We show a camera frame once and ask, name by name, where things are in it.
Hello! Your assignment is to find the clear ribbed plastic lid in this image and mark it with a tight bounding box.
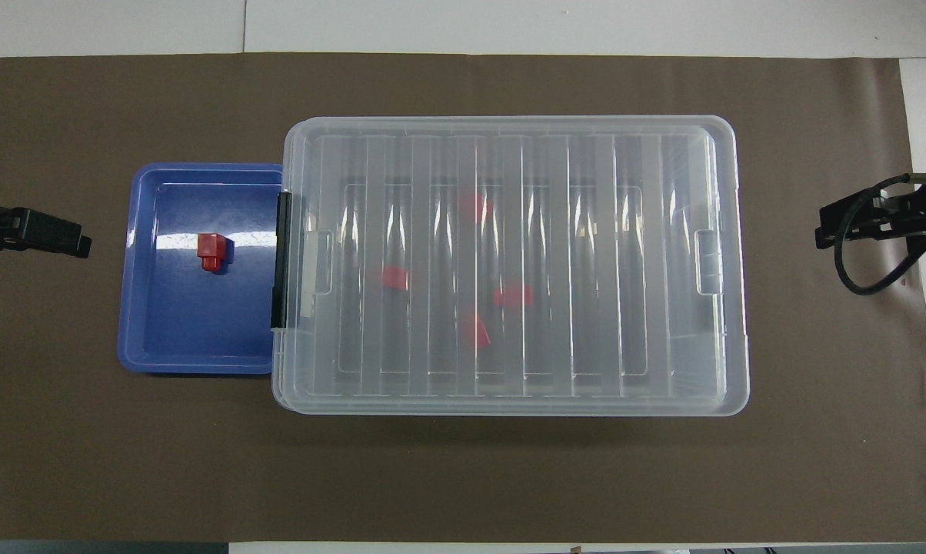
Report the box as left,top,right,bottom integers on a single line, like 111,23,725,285
281,115,750,417

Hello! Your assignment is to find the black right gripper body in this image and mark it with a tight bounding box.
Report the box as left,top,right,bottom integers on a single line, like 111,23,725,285
886,185,926,247

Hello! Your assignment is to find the brown paper table mat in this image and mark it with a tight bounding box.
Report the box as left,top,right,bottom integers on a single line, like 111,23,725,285
0,52,926,543

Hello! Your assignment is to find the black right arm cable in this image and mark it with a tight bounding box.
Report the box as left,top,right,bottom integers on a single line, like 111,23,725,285
834,173,926,296

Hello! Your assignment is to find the blue plastic tray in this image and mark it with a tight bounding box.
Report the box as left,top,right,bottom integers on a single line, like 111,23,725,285
117,162,285,375

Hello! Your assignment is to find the clear plastic storage box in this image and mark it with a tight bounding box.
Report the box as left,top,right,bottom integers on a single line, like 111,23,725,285
271,115,750,417

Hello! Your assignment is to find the black box latch handle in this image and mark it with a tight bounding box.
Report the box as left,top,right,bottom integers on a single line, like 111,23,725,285
270,192,292,331

